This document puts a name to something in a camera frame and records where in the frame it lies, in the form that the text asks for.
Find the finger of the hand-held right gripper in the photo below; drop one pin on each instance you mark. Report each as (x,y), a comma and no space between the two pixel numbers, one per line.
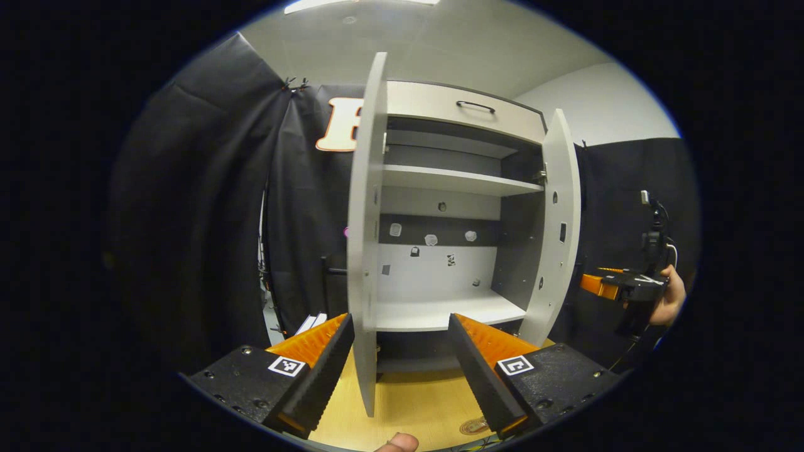
(593,284)

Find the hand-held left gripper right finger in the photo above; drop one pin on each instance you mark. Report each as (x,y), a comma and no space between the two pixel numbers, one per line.
(480,376)

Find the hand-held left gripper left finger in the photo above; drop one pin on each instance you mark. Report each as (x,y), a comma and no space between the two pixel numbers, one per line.
(323,376)

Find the round coaster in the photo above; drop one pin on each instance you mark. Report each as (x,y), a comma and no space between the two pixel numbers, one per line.
(474,427)

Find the white cabinet door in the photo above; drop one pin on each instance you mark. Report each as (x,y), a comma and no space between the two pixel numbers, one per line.
(559,188)
(364,251)

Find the white cabinet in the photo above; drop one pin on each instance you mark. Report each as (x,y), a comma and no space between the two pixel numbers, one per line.
(440,276)

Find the white cabinet shelf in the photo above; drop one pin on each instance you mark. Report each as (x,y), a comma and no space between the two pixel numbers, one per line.
(427,314)
(452,179)

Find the white cabinet drawer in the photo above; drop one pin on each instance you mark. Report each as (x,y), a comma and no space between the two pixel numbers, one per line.
(427,103)

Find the white boxes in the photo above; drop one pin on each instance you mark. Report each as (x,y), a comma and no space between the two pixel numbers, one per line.
(308,325)

